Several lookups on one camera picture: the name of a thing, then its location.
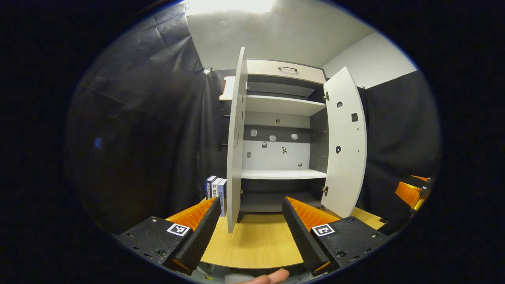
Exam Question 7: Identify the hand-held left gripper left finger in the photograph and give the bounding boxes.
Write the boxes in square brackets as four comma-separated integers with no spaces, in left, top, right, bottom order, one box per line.
[114,196,223,276]

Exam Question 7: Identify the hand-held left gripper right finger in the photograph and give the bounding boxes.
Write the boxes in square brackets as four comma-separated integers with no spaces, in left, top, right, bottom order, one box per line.
[282,196,389,276]

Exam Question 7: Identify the white cabinet door camera sticker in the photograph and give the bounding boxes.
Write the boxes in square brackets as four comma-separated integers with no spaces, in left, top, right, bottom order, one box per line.
[219,47,249,234]

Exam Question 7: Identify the white double-door shoe cabinet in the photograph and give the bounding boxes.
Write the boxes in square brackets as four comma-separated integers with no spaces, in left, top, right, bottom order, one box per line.
[219,58,330,223]

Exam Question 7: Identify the ceiling light panel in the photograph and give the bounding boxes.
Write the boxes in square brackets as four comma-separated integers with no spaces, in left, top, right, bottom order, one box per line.
[185,0,275,16]

